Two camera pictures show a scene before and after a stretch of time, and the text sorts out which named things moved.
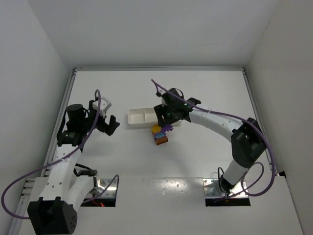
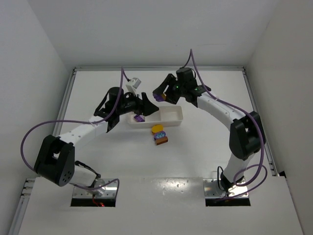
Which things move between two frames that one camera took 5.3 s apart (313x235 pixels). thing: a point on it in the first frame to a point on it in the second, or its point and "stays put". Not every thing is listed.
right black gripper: x=163 y=116 to x=171 y=87
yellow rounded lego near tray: x=155 y=129 stays put
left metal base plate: x=102 y=184 stays put
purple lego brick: x=167 y=128 to x=140 y=118
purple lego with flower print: x=159 y=134 stays put
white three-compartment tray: x=145 y=116 stays put
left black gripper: x=103 y=123 to x=142 y=105
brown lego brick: x=161 y=140 stays put
